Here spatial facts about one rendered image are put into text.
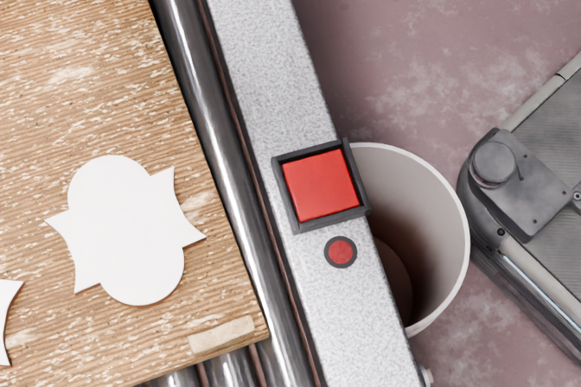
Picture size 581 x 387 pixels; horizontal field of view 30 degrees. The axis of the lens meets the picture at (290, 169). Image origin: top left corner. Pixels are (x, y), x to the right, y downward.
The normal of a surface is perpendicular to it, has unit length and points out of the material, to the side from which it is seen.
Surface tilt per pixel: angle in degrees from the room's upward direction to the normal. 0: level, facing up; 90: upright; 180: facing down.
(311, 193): 0
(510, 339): 0
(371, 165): 87
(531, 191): 0
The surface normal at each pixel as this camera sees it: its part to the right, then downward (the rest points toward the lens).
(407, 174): -0.51, 0.77
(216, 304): 0.05, -0.34
